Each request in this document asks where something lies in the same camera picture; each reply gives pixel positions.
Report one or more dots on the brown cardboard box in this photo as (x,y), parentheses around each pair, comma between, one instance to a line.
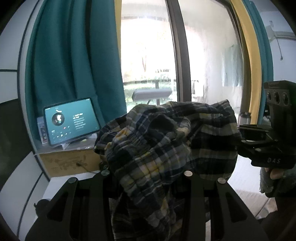
(69,159)

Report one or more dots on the white desk lamp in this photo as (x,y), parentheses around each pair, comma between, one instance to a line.
(151,94)

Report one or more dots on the person right hand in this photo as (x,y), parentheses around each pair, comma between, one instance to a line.
(279,173)

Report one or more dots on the black round disc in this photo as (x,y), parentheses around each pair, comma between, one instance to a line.
(40,206)

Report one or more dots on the teal curtain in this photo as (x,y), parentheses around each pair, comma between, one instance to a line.
(73,54)

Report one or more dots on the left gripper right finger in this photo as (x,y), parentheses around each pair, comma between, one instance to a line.
(230,217)

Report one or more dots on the yellow curtain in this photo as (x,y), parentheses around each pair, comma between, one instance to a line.
(254,58)

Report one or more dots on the tablet with teal screen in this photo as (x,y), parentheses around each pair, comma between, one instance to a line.
(70,121)

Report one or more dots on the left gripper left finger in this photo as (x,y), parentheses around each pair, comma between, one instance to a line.
(78,211)

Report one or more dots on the plaid navy cream pants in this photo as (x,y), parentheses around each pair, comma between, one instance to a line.
(149,149)

